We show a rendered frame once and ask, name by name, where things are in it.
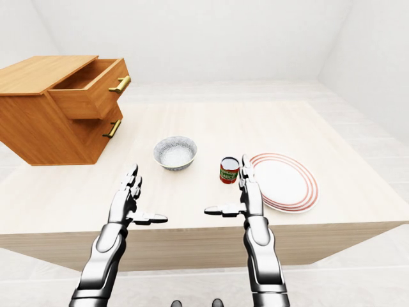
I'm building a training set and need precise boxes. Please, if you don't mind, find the white plate with red rings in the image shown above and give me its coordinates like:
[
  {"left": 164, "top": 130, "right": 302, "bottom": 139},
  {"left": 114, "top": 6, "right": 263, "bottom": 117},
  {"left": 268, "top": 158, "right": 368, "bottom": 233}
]
[{"left": 248, "top": 152, "right": 320, "bottom": 214}]

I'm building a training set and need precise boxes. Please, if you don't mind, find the open wooden drawer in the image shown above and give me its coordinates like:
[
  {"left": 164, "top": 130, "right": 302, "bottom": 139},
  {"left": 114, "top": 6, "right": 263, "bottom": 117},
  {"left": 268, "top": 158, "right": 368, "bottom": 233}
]
[{"left": 47, "top": 58, "right": 131, "bottom": 120}]

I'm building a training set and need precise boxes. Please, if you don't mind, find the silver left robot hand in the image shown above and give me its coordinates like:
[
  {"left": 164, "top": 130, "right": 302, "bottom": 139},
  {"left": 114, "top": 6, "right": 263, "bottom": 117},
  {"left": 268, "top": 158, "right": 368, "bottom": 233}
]
[{"left": 107, "top": 163, "right": 169, "bottom": 228}]

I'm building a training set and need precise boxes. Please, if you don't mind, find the patterned grey bowl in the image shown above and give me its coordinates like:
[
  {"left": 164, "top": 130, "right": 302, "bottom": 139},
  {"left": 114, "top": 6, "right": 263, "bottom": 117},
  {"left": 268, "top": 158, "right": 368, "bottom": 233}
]
[{"left": 153, "top": 136, "right": 198, "bottom": 172}]

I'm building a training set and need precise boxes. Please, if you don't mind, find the brass drawer handle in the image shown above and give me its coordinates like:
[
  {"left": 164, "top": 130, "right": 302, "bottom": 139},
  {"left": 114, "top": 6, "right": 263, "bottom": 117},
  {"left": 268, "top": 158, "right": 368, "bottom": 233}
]
[
  {"left": 102, "top": 119, "right": 123, "bottom": 139},
  {"left": 108, "top": 75, "right": 132, "bottom": 94}
]

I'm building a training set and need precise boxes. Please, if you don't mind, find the closed wooden drawer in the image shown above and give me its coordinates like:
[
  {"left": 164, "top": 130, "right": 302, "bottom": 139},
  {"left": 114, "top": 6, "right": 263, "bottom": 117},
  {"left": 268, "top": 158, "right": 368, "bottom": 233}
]
[{"left": 69, "top": 104, "right": 124, "bottom": 164}]

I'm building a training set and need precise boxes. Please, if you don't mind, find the wooden cabinet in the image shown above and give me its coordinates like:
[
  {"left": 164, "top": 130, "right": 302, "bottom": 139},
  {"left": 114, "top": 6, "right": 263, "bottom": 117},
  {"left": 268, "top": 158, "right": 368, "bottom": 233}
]
[{"left": 0, "top": 55, "right": 124, "bottom": 166}]

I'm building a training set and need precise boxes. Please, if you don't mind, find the red tomato sauce tin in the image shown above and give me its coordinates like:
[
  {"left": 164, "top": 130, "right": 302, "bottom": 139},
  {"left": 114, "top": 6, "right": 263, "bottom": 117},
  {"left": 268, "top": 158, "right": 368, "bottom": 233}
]
[{"left": 219, "top": 156, "right": 240, "bottom": 185}]

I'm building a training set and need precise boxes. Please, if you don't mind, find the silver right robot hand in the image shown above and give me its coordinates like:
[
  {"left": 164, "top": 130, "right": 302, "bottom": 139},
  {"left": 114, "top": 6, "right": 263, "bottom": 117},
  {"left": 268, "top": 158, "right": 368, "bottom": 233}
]
[{"left": 204, "top": 154, "right": 265, "bottom": 221}]

